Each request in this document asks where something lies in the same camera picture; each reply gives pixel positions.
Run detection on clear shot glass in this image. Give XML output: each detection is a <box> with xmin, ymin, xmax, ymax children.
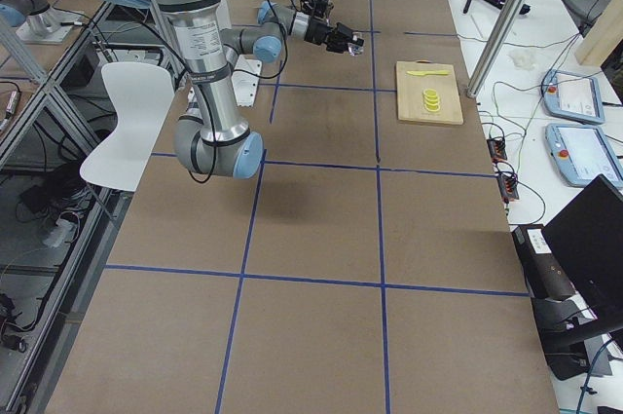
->
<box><xmin>347</xmin><ymin>34</ymin><xmax>365</xmax><ymax>56</ymax></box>

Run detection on wooden cutting board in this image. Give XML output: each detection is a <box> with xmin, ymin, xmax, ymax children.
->
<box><xmin>395</xmin><ymin>61</ymin><xmax>463</xmax><ymax>126</ymax></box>

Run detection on yellow plastic knife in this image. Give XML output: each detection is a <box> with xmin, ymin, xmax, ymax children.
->
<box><xmin>406</xmin><ymin>70</ymin><xmax>451</xmax><ymax>77</ymax></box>

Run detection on lemon slices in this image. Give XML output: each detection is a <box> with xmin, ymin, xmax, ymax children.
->
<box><xmin>422</xmin><ymin>88</ymin><xmax>441</xmax><ymax>113</ymax></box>

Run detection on crumpled white tissue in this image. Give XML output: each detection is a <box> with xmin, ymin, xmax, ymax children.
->
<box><xmin>508</xmin><ymin>49</ymin><xmax>536</xmax><ymax>71</ymax></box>

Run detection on white chair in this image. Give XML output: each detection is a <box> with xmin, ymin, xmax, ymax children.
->
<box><xmin>80</xmin><ymin>61</ymin><xmax>174</xmax><ymax>192</ymax></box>

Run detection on upper teach pendant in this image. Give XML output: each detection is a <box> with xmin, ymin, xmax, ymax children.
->
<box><xmin>541</xmin><ymin>69</ymin><xmax>605</xmax><ymax>125</ymax></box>

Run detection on teach pendant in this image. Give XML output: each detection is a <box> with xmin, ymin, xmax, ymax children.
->
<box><xmin>541</xmin><ymin>69</ymin><xmax>605</xmax><ymax>125</ymax></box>
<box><xmin>545</xmin><ymin>123</ymin><xmax>622</xmax><ymax>189</ymax></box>

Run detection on lower teach pendant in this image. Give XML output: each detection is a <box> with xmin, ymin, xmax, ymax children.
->
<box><xmin>545</xmin><ymin>123</ymin><xmax>622</xmax><ymax>189</ymax></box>

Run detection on black laptop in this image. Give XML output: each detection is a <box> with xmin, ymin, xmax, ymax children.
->
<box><xmin>543</xmin><ymin>174</ymin><xmax>622</xmax><ymax>310</ymax></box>

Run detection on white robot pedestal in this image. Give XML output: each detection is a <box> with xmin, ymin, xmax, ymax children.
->
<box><xmin>202</xmin><ymin>53</ymin><xmax>262</xmax><ymax>108</ymax></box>

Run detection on aluminium frame post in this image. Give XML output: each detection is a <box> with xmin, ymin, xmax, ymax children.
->
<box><xmin>466</xmin><ymin>0</ymin><xmax>525</xmax><ymax>98</ymax></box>

